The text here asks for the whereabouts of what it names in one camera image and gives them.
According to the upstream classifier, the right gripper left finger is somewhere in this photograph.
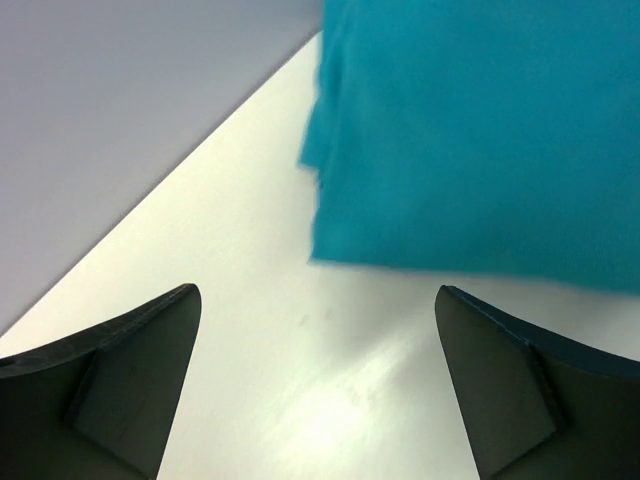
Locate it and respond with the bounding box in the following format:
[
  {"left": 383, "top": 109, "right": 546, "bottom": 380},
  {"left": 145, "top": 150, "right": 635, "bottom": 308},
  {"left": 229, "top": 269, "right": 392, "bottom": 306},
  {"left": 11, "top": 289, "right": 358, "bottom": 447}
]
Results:
[{"left": 1, "top": 284, "right": 201, "bottom": 479}]

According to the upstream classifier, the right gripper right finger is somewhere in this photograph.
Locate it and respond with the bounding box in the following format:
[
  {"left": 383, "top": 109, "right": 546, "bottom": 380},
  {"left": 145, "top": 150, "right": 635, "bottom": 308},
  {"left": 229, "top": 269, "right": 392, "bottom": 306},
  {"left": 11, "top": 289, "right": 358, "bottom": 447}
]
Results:
[{"left": 435, "top": 286, "right": 639, "bottom": 479}]

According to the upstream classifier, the teal t-shirt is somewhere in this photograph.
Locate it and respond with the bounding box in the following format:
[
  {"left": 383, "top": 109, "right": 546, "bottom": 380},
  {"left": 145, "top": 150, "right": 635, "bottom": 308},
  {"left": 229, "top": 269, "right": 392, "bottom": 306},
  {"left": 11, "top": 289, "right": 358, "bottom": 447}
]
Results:
[{"left": 300, "top": 1, "right": 639, "bottom": 293}]

